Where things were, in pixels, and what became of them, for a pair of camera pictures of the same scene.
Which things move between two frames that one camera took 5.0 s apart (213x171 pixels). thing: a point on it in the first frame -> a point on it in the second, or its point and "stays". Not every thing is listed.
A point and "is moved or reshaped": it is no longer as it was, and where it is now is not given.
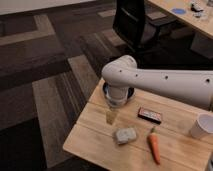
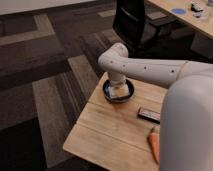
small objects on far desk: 198,10 stays
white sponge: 124,135 is moved or reshaped
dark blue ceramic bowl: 106,87 stays
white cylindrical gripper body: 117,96 -> 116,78
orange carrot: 154,145 stays
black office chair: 128,21 stays
